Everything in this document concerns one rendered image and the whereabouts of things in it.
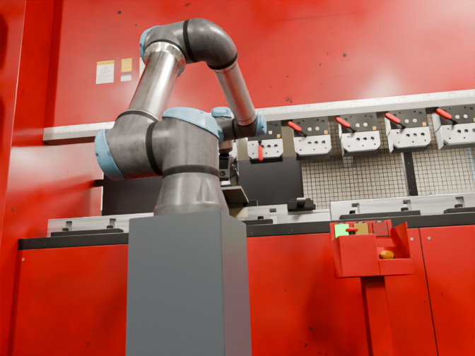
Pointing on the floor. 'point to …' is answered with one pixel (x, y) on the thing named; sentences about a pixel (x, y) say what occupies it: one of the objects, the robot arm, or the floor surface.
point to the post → (409, 174)
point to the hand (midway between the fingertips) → (226, 195)
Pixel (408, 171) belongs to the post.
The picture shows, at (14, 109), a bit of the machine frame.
